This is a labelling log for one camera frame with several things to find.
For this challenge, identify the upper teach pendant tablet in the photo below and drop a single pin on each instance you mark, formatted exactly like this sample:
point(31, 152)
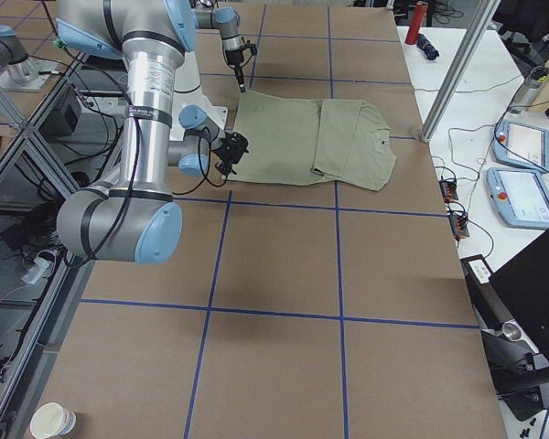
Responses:
point(521, 145)

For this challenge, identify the red water bottle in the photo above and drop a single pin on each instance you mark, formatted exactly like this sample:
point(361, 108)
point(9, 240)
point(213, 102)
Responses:
point(417, 20)

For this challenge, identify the aluminium frame post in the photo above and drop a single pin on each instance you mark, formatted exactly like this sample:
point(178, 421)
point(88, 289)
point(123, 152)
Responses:
point(459, 64)

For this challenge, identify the folded dark blue umbrella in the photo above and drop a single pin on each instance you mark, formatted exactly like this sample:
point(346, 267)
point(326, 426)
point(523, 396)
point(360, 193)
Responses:
point(428, 49)

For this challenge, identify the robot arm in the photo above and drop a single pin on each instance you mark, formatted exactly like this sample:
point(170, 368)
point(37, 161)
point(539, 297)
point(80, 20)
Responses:
point(224, 19)
point(130, 214)

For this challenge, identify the white paper cup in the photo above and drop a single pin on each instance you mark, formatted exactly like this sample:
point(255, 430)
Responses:
point(52, 419)

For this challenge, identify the black laptop computer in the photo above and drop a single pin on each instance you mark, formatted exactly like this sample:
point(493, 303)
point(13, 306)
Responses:
point(518, 291)

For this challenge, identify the orange connector block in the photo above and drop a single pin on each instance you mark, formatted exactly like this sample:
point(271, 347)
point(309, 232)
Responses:
point(458, 221)
point(448, 188)

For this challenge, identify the sage green long-sleeve shirt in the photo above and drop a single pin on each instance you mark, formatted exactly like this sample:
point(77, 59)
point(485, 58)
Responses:
point(304, 142)

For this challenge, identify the teach pendant tablet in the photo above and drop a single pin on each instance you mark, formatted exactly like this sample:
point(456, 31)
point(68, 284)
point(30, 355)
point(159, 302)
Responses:
point(520, 196)
point(521, 145)

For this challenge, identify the lower teach pendant tablet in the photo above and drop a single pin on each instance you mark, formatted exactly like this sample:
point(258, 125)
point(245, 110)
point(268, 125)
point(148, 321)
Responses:
point(520, 196)

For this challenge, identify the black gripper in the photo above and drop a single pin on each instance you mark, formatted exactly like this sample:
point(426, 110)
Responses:
point(227, 151)
point(232, 58)

